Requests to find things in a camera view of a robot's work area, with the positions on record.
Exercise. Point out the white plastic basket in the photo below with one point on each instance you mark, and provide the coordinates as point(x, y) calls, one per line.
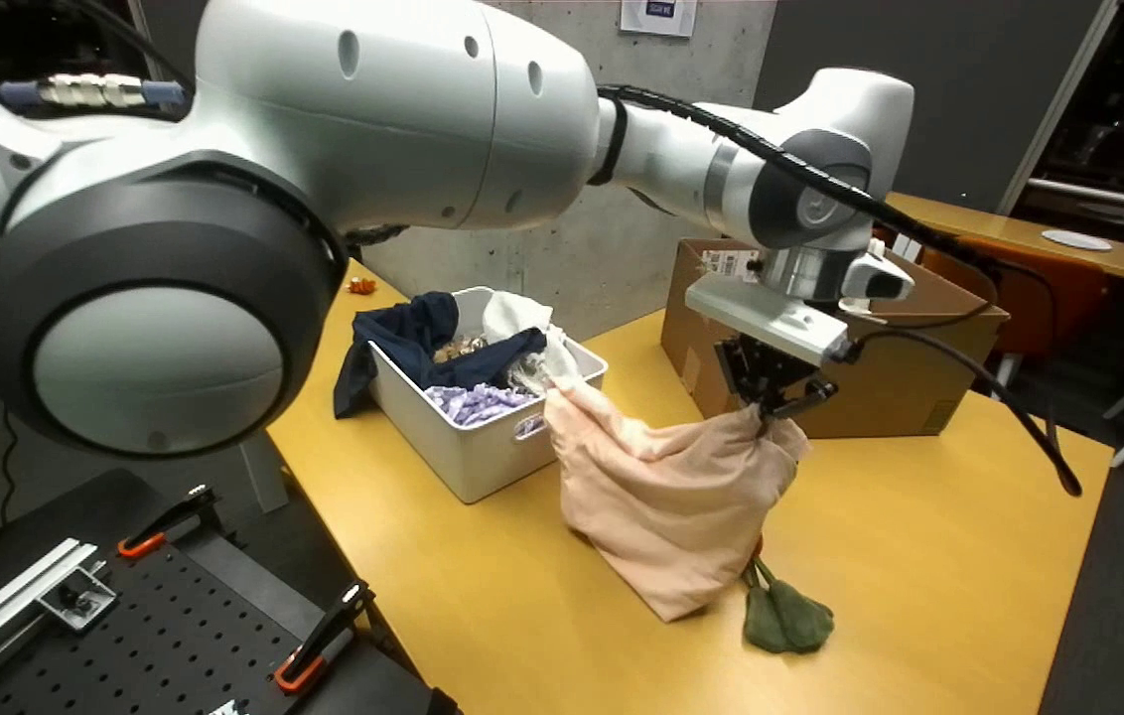
point(483, 457)

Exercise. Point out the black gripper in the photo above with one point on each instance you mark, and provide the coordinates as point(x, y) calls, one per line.
point(771, 371)

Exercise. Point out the aluminium rail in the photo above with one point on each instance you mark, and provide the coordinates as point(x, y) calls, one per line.
point(5, 600)

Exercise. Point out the pale pink cloth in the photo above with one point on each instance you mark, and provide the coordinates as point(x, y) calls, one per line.
point(682, 502)

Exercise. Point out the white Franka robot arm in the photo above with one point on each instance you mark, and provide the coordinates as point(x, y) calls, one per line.
point(361, 122)

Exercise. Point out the dark green cloth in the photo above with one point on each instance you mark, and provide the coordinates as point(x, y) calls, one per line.
point(786, 620)

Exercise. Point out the white flat object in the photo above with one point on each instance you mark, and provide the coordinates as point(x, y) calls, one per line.
point(1078, 241)

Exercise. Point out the brown cardboard box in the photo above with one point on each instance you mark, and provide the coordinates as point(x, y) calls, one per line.
point(903, 364)

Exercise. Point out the yellow background table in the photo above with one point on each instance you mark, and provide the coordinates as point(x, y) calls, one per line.
point(1088, 261)

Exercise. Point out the orange tiger toy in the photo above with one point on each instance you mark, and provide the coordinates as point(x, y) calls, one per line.
point(361, 284)

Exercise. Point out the framed wall sign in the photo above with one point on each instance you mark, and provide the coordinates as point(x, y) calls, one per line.
point(657, 12)

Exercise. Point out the white door frame post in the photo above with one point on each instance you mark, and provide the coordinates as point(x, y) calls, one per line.
point(1057, 102)

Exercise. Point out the purple patterned cloth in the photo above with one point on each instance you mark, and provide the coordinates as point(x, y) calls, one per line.
point(474, 404)

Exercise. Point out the navy blue cloth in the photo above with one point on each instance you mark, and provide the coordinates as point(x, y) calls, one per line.
point(407, 333)

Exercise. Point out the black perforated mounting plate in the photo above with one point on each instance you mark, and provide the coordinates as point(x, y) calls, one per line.
point(176, 638)

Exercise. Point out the leopard patterned cloth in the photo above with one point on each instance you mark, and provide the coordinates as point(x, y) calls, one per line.
point(463, 347)

